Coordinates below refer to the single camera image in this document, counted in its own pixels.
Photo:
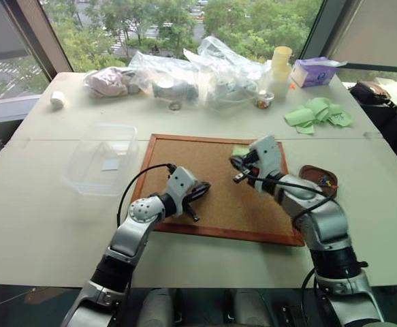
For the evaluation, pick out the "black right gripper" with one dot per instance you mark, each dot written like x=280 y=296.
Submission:
x=251 y=163

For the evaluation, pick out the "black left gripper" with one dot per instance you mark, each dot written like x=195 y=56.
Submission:
x=187 y=201

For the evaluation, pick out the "small green sticky note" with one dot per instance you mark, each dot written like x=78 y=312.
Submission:
x=240 y=150

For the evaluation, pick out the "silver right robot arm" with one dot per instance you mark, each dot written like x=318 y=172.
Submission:
x=324 y=218

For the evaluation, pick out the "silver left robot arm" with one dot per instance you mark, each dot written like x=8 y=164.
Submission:
x=133 y=231

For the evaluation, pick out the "brown oval tray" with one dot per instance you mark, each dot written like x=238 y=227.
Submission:
x=312 y=175

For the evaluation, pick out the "white label in box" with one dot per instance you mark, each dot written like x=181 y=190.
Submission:
x=111 y=164

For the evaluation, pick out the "clear plastic box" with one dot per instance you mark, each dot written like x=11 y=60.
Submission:
x=92 y=177

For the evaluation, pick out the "green note with writing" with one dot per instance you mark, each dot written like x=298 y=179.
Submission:
x=341 y=119

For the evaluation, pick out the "purple tissue box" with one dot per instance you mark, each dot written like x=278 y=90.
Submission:
x=312 y=73

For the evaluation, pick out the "wood framed cork board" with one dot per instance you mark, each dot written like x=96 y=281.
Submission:
x=218 y=204

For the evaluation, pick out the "small cup of coloured pins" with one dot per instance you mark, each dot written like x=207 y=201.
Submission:
x=264 y=100

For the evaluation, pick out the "plastic bag with white items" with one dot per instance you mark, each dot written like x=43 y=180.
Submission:
x=225 y=75

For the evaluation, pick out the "plastic bag with grey object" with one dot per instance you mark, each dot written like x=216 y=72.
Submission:
x=171 y=78

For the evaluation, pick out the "grey rounded shape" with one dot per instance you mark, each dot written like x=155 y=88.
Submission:
x=249 y=308
x=155 y=308

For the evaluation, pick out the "stack of yellow cups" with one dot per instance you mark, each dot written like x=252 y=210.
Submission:
x=281 y=58

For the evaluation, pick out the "plastic bag with pink cloth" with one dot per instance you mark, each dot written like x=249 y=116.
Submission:
x=108 y=81

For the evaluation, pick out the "black bag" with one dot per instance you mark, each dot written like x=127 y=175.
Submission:
x=372 y=98

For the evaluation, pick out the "white paper roll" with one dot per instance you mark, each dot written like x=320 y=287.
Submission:
x=58 y=99

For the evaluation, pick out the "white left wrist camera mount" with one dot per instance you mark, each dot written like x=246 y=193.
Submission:
x=181 y=182

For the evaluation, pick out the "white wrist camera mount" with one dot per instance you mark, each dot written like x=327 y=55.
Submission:
x=181 y=182
x=268 y=153

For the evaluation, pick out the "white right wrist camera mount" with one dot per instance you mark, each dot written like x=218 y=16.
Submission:
x=268 y=153

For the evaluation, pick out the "dark window frame post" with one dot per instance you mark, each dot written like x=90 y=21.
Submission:
x=38 y=37
x=319 y=29

